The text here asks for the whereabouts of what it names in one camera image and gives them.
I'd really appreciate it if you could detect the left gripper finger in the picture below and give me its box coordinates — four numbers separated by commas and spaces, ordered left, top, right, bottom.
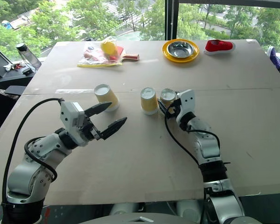
99, 117, 128, 141
84, 102, 113, 118

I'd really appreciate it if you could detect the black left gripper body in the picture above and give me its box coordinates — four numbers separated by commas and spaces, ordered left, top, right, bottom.
78, 114, 102, 143

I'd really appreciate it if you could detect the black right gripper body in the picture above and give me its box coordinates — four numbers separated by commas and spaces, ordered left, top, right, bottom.
166, 98, 181, 119

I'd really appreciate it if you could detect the yellow paper cup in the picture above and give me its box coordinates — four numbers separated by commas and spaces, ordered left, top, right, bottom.
160, 88, 177, 108
140, 87, 160, 116
93, 84, 120, 112

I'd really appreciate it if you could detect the yellow plate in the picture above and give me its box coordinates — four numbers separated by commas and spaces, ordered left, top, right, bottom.
162, 38, 200, 63

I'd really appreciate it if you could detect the steel bowl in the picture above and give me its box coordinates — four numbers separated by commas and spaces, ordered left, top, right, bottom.
167, 41, 195, 58

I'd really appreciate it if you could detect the clear plastic bag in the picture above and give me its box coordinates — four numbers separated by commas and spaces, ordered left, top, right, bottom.
77, 35, 125, 69

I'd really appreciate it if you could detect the red table tennis paddle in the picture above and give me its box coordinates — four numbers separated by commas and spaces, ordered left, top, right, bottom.
112, 46, 140, 63

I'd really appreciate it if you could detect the yellow plastic ball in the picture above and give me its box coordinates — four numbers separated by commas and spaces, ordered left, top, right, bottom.
100, 39, 119, 57

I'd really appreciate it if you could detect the red slip-on shoe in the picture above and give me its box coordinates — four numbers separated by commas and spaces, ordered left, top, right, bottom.
204, 39, 236, 56

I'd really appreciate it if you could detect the clear water bottle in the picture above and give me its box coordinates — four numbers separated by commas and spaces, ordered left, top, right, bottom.
15, 43, 42, 71

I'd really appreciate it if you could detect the black side table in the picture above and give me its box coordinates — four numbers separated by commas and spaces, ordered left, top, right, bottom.
0, 61, 46, 143

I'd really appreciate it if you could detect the grey robot torso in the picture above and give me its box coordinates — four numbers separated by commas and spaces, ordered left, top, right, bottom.
79, 200, 203, 224

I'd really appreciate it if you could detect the purple shoe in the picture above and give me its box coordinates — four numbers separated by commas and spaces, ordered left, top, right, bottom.
266, 46, 280, 71

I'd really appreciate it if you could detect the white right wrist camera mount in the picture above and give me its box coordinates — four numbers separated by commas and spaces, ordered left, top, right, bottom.
175, 89, 195, 122

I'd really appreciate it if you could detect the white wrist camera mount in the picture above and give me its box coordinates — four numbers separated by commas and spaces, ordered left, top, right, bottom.
60, 101, 90, 147
175, 89, 195, 122

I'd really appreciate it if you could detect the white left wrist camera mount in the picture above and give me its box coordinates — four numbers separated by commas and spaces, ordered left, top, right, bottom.
60, 101, 90, 147

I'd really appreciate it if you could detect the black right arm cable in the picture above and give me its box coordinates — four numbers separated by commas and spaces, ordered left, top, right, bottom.
164, 105, 222, 169

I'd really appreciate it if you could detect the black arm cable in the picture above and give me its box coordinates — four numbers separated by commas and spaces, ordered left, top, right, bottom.
1, 98, 65, 204
164, 105, 222, 169

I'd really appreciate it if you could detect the dark window frame post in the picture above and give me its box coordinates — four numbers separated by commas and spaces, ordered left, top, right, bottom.
164, 0, 180, 42

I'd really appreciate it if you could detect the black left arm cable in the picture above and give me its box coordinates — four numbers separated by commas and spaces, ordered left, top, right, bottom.
1, 98, 65, 204

